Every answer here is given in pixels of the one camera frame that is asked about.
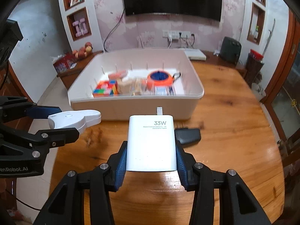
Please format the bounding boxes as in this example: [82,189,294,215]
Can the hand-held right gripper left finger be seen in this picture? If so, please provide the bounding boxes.
[34,141,128,225]

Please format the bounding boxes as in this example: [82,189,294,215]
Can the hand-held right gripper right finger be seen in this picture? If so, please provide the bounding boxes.
[175,139,272,225]

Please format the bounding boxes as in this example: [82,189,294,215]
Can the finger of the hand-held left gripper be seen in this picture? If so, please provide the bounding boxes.
[0,96,62,123]
[28,127,80,149]

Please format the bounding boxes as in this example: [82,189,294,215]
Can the white plastic gadget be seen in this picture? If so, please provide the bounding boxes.
[48,109,102,134]

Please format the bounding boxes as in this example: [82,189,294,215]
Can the white wall charger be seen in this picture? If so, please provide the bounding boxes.
[126,106,178,172]

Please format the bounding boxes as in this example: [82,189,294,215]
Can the white plastic bin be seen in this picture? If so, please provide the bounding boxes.
[67,49,204,121]

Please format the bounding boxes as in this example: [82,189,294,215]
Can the colourful puzzle cube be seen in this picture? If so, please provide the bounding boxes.
[92,80,118,98]

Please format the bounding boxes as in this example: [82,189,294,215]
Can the orange tape measure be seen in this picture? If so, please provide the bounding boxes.
[146,70,182,88]

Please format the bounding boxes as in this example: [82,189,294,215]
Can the brown wooden furniture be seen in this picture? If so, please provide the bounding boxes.
[0,63,33,132]

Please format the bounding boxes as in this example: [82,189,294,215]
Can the red printed carton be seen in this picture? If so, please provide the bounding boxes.
[53,53,78,75]

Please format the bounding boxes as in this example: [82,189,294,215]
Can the pile of fruit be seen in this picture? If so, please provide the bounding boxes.
[72,42,93,59]

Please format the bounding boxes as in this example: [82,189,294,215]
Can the clear labelled plastic box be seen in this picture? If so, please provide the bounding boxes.
[155,85,177,96]

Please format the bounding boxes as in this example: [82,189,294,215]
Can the red flat box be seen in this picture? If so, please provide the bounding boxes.
[108,70,129,80]

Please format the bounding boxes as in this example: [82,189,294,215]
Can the pink dumbbells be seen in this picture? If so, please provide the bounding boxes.
[73,20,88,37]

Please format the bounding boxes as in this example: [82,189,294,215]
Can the white set-top box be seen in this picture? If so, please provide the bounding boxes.
[184,49,207,61]

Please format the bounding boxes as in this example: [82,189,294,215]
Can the dark green radio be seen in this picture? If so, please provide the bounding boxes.
[221,37,242,64]

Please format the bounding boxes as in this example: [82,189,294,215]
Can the glass door cabinet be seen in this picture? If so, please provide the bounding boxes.
[260,12,300,146]

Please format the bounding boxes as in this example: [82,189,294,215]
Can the red container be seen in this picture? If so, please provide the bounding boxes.
[250,49,264,60]

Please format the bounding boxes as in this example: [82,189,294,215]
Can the grey curved rod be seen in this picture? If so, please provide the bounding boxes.
[262,18,276,57]

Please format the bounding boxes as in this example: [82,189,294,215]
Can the black wall charger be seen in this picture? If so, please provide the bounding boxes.
[175,122,201,144]

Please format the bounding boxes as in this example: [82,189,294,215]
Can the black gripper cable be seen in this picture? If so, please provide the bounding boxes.
[5,187,44,211]

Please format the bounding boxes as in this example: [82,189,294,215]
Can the black television cable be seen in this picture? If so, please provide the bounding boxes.
[103,8,126,52]

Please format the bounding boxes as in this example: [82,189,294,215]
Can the white wall shelf unit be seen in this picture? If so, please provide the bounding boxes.
[57,0,104,52]
[239,0,268,46]

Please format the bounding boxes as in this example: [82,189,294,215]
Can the black socket cables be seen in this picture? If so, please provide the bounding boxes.
[179,33,196,48]

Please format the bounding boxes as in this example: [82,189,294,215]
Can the white wall sockets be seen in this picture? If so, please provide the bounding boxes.
[162,30,193,39]

